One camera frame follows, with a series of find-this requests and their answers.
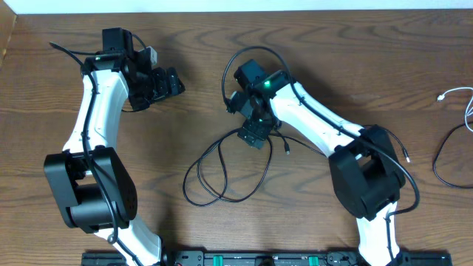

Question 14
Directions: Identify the thick black usb cable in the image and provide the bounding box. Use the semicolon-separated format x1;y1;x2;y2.
182;127;291;208

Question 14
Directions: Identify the white usb cable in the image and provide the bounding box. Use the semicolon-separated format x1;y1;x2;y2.
436;86;473;133

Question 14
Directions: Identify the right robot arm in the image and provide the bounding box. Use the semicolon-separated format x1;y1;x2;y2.
229;60;406;265

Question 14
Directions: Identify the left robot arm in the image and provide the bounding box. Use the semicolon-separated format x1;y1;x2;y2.
44;27;185;265

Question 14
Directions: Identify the cardboard panel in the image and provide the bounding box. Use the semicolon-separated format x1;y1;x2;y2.
0;0;17;66

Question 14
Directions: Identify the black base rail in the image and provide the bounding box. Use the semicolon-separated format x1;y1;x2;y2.
81;250;452;266

